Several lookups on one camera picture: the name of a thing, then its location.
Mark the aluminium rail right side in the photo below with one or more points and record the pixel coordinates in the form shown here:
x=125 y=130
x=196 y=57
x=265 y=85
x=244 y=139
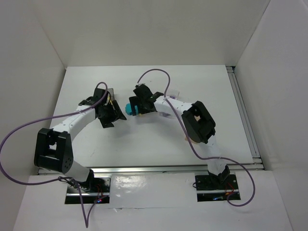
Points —
x=257 y=160

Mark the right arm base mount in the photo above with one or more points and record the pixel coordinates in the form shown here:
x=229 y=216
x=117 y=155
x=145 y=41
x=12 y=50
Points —
x=208 y=191

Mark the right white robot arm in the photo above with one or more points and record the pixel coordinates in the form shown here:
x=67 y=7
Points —
x=195 y=120

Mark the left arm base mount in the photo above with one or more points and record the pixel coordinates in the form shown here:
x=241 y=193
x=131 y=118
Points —
x=99 y=190

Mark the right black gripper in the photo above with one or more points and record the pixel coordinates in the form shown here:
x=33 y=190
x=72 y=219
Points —
x=140 y=106

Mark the smoky grey plastic container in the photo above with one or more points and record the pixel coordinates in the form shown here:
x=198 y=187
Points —
x=111 y=93

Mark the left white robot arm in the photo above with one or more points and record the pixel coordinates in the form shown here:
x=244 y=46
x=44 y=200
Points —
x=54 y=149

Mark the clear plastic container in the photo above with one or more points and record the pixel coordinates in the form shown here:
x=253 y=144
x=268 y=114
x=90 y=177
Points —
x=174 y=94

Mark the teal lego figure piece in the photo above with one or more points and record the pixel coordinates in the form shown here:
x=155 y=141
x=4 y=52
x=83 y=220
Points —
x=129 y=110

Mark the aluminium rail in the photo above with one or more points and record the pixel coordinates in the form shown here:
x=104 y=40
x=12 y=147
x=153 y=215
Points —
x=257 y=160
x=160 y=169

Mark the orange tinted plastic container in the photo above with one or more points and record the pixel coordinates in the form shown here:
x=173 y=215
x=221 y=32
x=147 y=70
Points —
x=188 y=138

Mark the aluminium rail front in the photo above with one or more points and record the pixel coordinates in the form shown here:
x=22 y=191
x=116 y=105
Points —
x=160 y=169

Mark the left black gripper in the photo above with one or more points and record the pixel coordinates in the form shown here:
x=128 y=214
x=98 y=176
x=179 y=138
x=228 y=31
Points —
x=109 y=116

